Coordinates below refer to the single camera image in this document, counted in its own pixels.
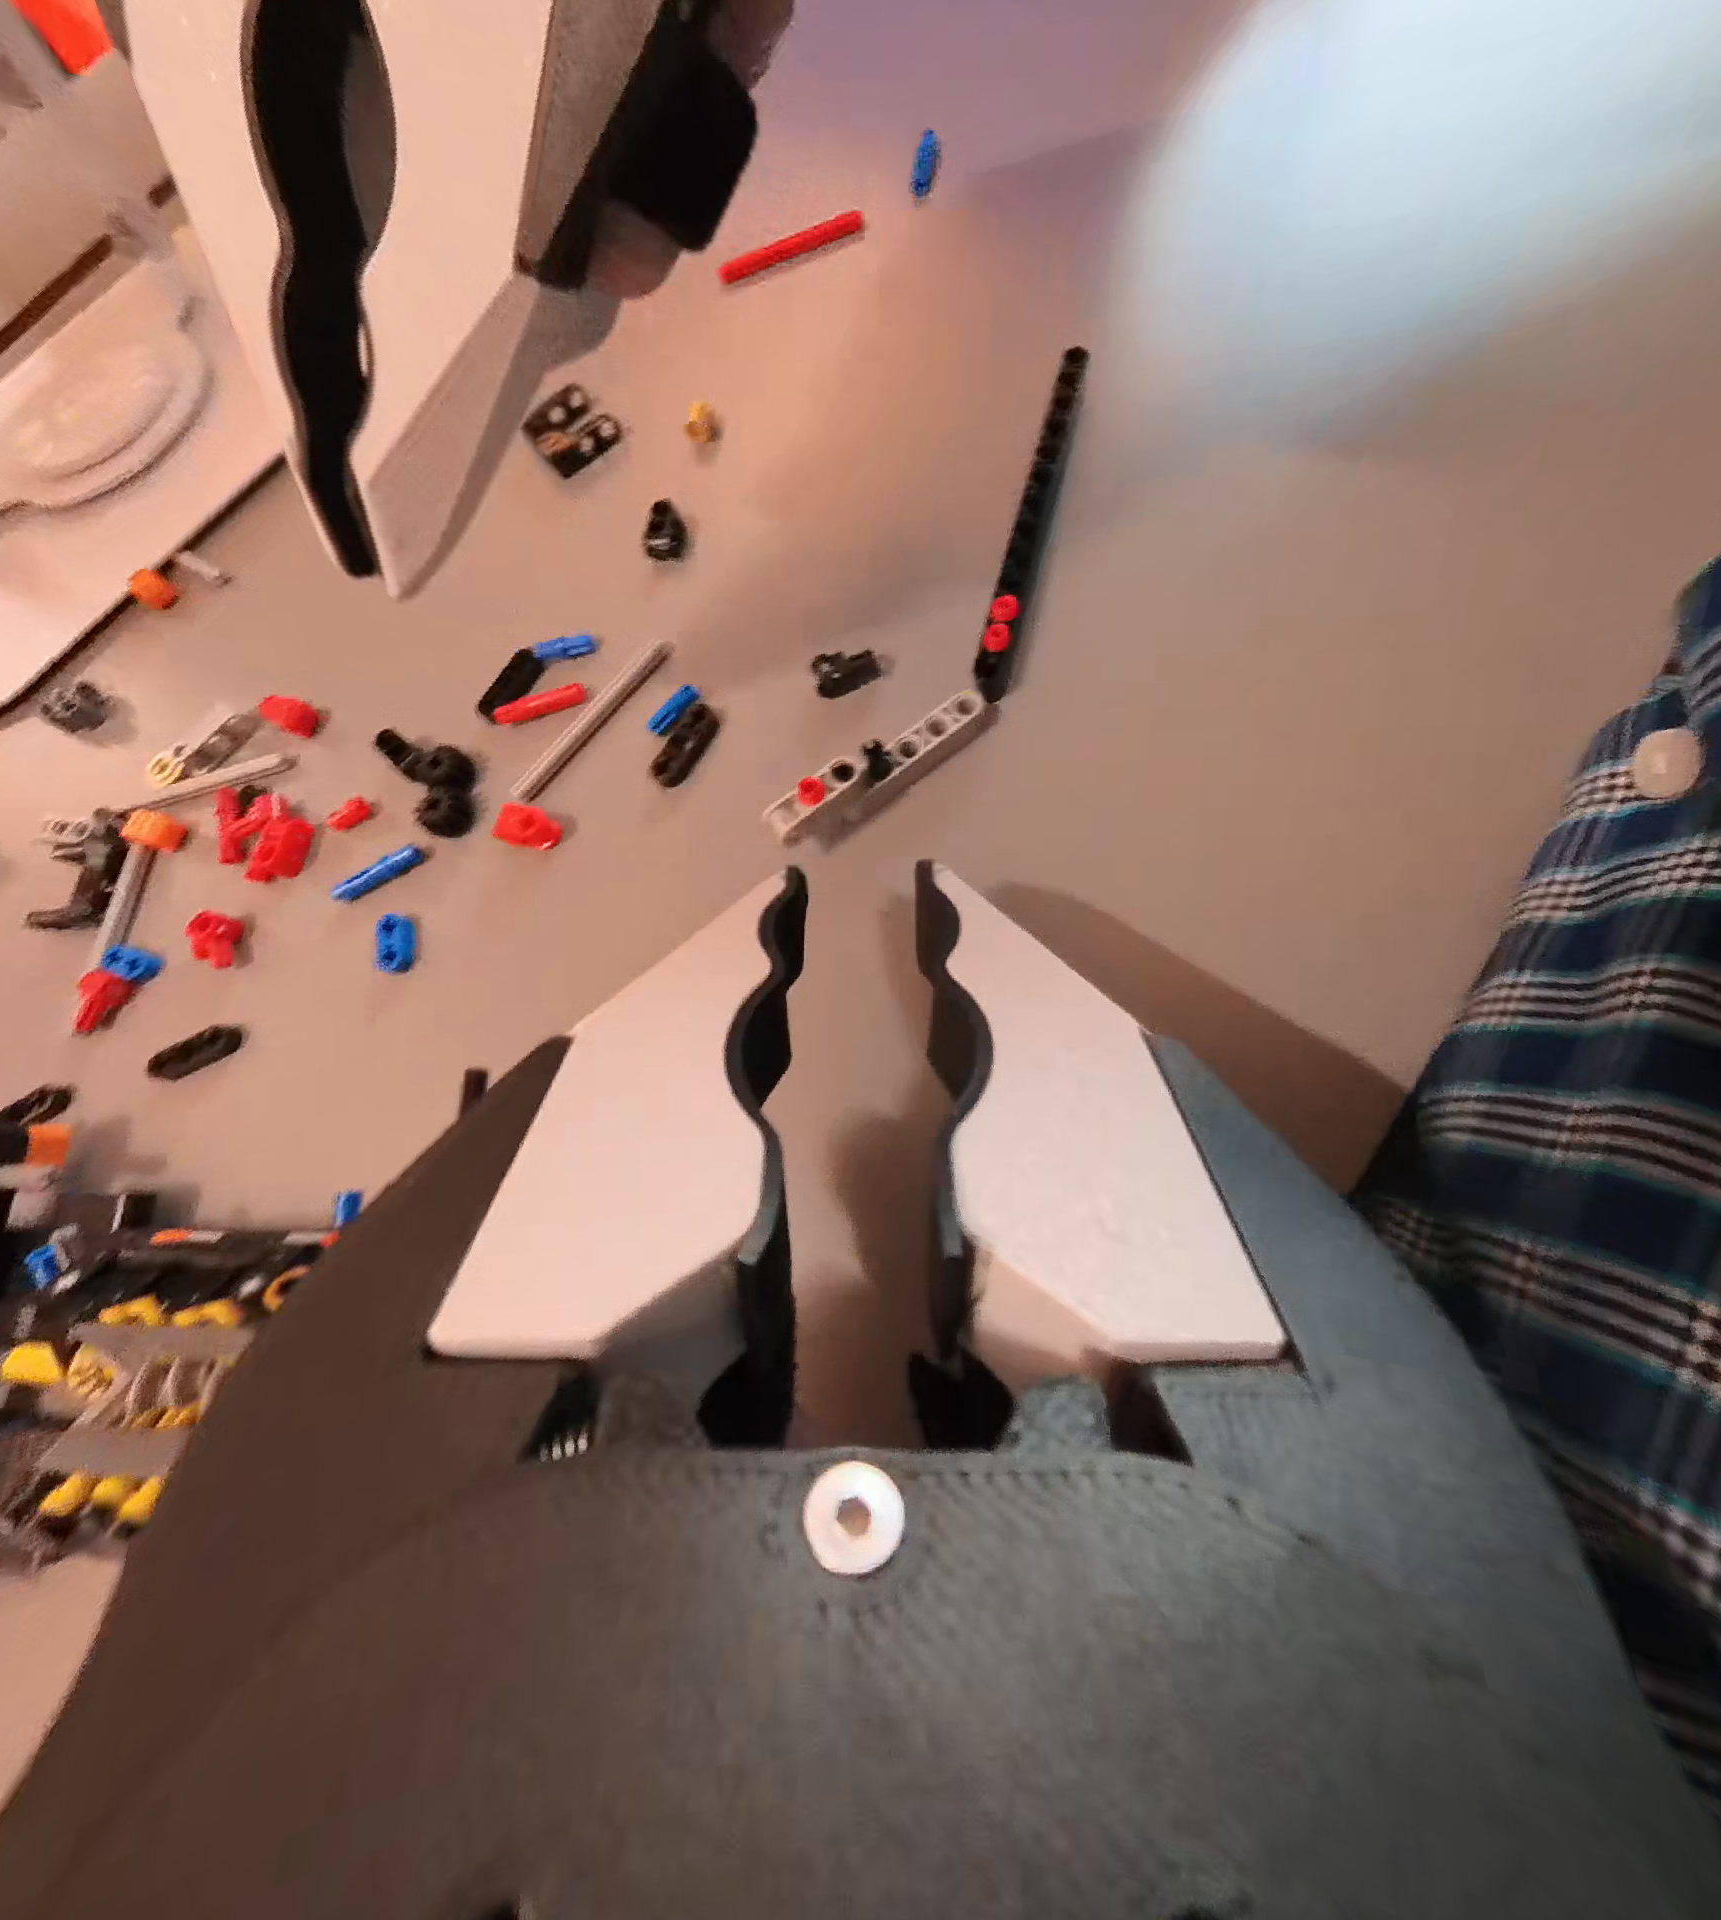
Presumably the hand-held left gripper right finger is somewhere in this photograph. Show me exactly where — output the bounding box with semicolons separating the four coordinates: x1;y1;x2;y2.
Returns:
912;857;1288;1367

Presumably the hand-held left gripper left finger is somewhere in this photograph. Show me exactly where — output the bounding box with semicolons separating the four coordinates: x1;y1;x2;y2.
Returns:
424;864;813;1367

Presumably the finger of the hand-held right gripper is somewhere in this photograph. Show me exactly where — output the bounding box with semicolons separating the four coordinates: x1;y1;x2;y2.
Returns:
354;0;683;602
124;0;400;582

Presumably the long black lego beam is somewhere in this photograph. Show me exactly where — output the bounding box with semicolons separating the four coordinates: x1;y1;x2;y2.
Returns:
973;344;1090;704

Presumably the red lego axle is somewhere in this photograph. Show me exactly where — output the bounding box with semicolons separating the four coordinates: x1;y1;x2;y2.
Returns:
716;210;867;288

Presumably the black lego block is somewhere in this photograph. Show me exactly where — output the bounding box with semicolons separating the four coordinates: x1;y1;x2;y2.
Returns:
522;382;625;482

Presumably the long grey lego axle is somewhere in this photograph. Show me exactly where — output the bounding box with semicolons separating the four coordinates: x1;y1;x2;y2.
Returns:
509;639;674;804

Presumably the partly built lego model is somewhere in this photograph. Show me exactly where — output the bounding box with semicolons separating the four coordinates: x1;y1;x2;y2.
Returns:
0;1115;365;1644

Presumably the person's right hand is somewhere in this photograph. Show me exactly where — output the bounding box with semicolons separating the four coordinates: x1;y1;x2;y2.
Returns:
586;0;796;301

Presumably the red object on floor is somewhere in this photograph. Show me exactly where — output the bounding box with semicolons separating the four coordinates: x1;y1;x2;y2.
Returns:
11;0;112;78

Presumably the person in plaid shirt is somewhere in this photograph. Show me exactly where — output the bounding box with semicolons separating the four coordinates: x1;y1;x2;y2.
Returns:
1347;450;1721;1920

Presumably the black lego bracket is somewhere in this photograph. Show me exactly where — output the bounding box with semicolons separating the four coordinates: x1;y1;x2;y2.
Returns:
25;816;126;931

